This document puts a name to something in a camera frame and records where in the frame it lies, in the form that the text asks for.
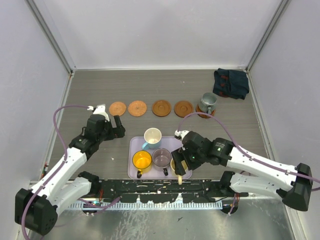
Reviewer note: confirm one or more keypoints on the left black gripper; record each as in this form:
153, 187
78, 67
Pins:
117, 132

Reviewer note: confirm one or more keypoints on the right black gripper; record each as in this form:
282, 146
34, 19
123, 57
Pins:
179, 156

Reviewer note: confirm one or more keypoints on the cream mug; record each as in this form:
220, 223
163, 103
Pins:
179, 177

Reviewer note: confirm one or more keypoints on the woven rattan coaster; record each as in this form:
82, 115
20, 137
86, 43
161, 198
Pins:
117, 108
203, 114
137, 108

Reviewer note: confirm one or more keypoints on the brown wooden coaster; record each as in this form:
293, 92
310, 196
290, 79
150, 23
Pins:
161, 108
183, 108

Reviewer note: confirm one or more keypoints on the grey green mug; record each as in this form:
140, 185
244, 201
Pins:
208, 103

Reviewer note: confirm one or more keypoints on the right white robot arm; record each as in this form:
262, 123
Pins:
291, 184

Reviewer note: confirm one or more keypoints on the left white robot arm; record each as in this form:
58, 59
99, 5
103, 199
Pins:
38, 208

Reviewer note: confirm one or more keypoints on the purple glass mug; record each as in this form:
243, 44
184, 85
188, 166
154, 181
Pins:
161, 159

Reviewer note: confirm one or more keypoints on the lavender plastic tray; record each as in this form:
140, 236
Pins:
168, 142

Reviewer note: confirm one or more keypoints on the blue mug white inside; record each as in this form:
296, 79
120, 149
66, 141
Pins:
152, 138

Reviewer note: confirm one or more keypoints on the yellow mug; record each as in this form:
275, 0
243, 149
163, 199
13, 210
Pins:
142, 161

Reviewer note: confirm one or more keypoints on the dark blue folded cloth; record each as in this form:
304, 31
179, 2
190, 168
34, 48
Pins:
231, 84

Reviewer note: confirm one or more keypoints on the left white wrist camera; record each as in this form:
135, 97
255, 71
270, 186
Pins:
99, 110

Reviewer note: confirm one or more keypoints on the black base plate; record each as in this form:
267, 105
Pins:
163, 191

